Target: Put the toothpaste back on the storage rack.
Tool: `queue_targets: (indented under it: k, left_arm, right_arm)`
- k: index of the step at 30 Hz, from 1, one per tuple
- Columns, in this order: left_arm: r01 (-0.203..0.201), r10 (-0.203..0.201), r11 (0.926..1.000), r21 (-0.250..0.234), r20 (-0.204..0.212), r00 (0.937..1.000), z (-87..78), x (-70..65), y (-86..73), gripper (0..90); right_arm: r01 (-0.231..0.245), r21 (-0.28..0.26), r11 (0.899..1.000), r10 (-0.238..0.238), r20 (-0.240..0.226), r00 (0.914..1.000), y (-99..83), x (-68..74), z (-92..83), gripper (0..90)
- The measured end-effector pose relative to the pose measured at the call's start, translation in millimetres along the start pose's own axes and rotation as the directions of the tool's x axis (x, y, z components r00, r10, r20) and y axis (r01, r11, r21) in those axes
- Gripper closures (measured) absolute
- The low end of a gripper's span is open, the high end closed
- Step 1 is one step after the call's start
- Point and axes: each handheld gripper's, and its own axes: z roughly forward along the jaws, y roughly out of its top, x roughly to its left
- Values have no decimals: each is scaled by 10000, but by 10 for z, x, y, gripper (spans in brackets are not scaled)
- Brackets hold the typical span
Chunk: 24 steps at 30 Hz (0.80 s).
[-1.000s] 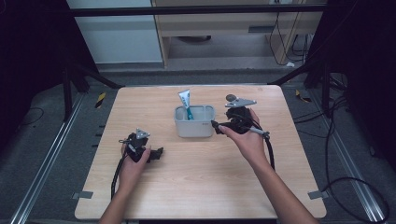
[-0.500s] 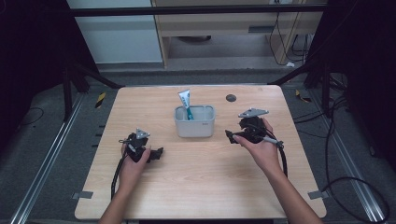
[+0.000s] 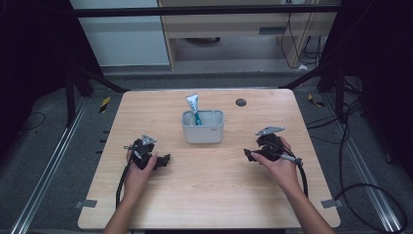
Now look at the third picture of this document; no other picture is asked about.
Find person's left hand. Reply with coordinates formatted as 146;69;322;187
124;150;159;198

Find light wooden desk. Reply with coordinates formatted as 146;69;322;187
157;0;343;71

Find white and teal toothpaste tube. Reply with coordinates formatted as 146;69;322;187
185;93;204;127

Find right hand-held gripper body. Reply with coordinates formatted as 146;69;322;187
254;125;287;163

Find thin black floor cable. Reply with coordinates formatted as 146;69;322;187
19;111;47;133

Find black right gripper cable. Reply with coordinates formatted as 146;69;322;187
276;139;309;198

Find aluminium floor rail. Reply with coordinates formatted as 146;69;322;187
9;97;90;234
323;93;404;234

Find person's right hand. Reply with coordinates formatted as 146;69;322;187
250;136;304;194

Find black metal stand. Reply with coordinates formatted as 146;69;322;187
279;59;346;122
63;59;131;129

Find black hanging cables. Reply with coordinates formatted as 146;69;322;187
280;12;322;70

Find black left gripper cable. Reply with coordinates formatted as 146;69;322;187
115;144;144;209

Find black horizontal frame bar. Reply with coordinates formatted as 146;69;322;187
71;4;342;19

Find grey-white plastic storage box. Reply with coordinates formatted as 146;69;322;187
180;109;226;145

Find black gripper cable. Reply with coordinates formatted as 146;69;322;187
115;144;144;209
276;139;309;198

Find yellow and black tape strip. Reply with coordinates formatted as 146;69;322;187
307;93;326;108
98;96;112;114

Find grey tape piece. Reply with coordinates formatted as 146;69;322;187
74;199;98;210
320;198;344;210

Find white cabinet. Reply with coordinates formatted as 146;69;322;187
69;0;170;68

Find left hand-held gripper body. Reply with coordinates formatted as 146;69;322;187
125;133;160;171

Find black looped floor cable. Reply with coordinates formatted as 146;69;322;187
333;182;409;234

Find black curtain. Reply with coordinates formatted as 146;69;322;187
318;0;413;181
0;0;105;160

